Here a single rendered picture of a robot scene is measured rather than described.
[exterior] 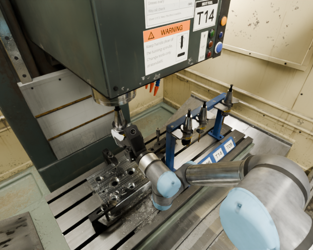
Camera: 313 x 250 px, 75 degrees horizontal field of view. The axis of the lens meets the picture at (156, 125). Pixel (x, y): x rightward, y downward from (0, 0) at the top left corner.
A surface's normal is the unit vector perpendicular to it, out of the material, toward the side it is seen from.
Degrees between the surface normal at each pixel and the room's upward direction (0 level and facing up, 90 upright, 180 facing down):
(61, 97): 90
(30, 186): 0
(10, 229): 24
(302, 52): 90
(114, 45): 90
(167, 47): 90
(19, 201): 0
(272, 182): 7
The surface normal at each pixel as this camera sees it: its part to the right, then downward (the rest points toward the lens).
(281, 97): -0.75, 0.43
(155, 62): 0.66, 0.46
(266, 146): -0.32, -0.53
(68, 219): -0.02, -0.77
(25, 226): 0.29, -0.89
